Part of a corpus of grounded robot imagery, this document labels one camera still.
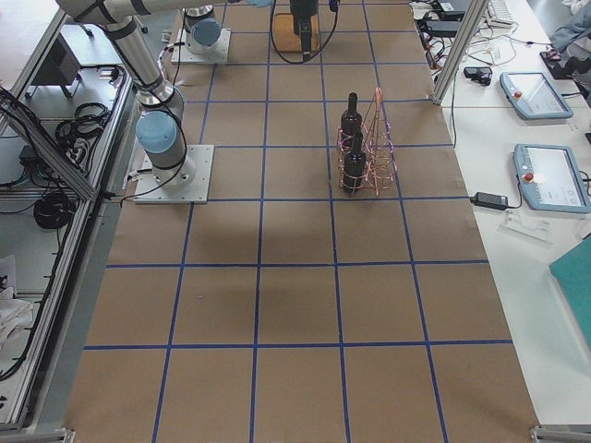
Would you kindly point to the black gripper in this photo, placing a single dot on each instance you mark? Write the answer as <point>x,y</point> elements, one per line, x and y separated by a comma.
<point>301,10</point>

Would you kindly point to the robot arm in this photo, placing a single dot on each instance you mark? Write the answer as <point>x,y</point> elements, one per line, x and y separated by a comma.
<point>159,129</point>
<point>202,28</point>

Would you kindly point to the wooden tray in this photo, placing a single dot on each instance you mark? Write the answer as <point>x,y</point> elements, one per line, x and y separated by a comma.
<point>286,41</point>

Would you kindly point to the dark wine bottle inner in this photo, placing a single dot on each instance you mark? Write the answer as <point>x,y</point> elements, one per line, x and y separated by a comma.
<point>351,121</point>

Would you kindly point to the dark wine bottle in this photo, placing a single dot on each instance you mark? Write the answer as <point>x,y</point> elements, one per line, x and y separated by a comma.
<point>354,165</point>
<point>351,121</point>

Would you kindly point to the dark wine bottle outer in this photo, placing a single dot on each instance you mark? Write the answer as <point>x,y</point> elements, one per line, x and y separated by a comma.
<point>354,165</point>

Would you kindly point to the teach pendant far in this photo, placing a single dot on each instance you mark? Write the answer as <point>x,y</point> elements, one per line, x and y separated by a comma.
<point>534,96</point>

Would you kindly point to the teach pendant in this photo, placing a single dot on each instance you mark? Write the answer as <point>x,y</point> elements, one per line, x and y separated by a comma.
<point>549,178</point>
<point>534,96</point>

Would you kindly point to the black power adapter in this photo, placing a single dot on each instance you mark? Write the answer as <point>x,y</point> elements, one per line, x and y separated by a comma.
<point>489,201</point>

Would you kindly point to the teach pendant near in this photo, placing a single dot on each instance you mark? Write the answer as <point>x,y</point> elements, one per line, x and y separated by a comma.
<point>549,178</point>

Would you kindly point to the teal folder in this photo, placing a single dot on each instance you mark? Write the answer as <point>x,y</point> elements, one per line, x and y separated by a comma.
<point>572,272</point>

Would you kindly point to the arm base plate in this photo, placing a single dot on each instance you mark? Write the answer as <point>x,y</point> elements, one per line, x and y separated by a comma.
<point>198,54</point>
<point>189,184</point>

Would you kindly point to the copper wire bottle basket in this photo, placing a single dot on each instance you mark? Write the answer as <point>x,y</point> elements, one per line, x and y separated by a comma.
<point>381,167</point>

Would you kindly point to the aluminium frame post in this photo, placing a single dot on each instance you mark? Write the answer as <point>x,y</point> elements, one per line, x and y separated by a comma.
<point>463,37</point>

